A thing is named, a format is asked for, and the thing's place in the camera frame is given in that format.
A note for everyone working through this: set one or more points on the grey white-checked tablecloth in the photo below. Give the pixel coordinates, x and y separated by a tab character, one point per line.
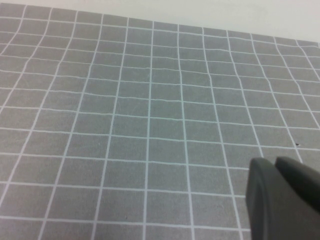
130	112

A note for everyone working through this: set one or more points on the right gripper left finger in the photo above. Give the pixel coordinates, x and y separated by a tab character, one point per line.
272	207

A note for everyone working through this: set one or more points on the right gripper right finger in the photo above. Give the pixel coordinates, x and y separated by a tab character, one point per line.
302	177

